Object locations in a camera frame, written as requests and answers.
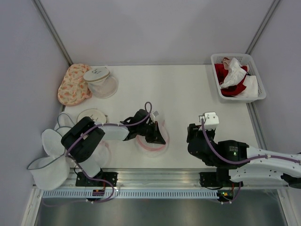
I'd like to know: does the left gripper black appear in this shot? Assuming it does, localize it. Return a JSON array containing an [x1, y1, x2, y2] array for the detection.
[[137, 121, 166, 145]]

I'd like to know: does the pink-trimmed mesh laundry bag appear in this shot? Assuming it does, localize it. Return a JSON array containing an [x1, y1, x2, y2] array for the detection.
[[135, 120, 170, 158]]

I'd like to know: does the red and white bra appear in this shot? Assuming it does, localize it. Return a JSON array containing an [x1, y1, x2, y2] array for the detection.
[[219, 65, 249, 97]]

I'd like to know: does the white lace bra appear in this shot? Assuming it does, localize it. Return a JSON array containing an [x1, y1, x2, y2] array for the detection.
[[220, 58, 244, 88]]

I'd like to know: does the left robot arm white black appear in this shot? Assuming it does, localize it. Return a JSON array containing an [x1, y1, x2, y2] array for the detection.
[[61, 109, 166, 186]]

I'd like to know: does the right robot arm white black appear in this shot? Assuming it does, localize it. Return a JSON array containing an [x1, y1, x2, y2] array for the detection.
[[186, 124, 301, 189]]

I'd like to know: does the beige glasses-print mesh bag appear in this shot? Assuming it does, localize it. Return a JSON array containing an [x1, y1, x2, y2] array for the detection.
[[77, 108, 107, 124]]

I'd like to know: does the red bra in basket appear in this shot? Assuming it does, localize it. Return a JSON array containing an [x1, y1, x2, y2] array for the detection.
[[214, 64, 228, 83]]

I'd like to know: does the beige mesh bag upper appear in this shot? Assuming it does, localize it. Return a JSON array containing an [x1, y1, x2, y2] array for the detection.
[[83, 66, 118, 99]]

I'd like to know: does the white bra in basket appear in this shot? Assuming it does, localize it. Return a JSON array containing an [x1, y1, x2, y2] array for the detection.
[[236, 75, 258, 98]]

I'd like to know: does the beige pink bra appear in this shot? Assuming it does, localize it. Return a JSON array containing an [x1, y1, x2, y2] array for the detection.
[[222, 57, 231, 71]]

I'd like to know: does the floral peach laundry bag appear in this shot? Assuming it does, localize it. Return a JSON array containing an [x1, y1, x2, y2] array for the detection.
[[57, 64, 92, 106]]

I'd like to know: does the grey-trimmed white mesh bag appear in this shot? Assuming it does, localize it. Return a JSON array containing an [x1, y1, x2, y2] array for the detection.
[[27, 112, 75, 191]]

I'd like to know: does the white plastic basket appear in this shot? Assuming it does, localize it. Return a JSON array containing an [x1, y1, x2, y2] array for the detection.
[[211, 53, 266, 103]]

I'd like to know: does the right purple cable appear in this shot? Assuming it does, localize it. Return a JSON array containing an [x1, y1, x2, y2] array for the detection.
[[201, 117, 301, 165]]

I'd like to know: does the purple cable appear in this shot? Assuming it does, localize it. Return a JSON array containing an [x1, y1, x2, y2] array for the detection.
[[201, 117, 301, 165], [65, 101, 152, 203]]

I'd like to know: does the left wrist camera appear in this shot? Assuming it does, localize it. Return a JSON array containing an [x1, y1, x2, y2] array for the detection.
[[151, 111, 159, 118]]

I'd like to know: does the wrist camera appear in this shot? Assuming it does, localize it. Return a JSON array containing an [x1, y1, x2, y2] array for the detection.
[[199, 112, 219, 130], [151, 111, 159, 118]]

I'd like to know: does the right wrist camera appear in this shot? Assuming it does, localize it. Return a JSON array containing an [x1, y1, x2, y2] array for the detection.
[[199, 112, 219, 130]]

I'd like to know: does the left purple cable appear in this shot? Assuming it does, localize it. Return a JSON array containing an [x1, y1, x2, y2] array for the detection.
[[65, 101, 152, 203]]

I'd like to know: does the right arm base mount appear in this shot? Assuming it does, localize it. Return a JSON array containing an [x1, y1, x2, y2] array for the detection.
[[199, 169, 239, 190]]

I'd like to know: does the aluminium rail with cable duct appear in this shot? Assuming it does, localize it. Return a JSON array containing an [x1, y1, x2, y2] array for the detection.
[[42, 167, 290, 200]]

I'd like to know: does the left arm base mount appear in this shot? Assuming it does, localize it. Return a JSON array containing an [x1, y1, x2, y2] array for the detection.
[[73, 167, 118, 187]]

